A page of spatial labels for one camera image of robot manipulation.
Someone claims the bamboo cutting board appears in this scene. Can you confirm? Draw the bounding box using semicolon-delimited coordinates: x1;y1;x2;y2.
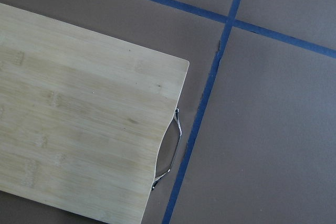
1;4;189;223

